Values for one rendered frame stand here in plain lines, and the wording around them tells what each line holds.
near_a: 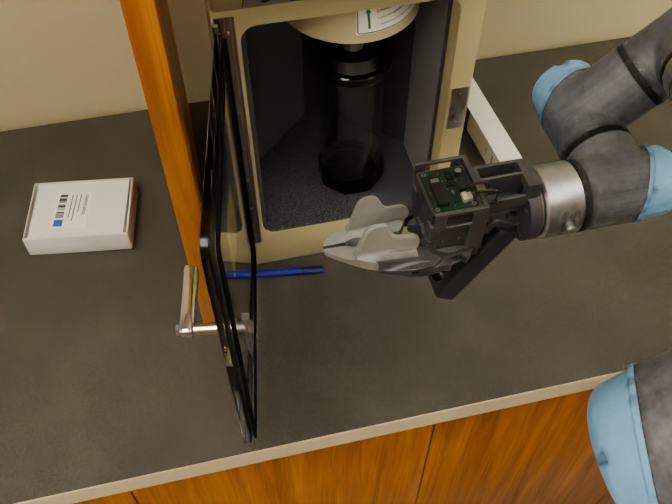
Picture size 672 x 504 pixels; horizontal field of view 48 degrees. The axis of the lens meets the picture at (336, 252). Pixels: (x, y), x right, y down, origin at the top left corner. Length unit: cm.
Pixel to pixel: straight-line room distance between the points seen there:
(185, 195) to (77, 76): 58
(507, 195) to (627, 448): 29
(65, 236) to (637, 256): 89
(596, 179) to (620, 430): 29
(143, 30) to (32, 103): 75
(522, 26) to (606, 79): 75
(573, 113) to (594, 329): 42
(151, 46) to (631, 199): 49
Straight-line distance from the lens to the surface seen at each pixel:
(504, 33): 157
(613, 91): 84
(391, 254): 74
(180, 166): 87
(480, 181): 72
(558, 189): 76
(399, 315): 111
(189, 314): 81
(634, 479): 58
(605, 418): 59
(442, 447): 125
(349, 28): 92
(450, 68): 102
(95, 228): 122
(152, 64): 77
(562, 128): 84
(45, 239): 123
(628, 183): 79
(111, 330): 114
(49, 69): 143
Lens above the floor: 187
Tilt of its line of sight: 52 degrees down
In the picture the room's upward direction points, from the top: straight up
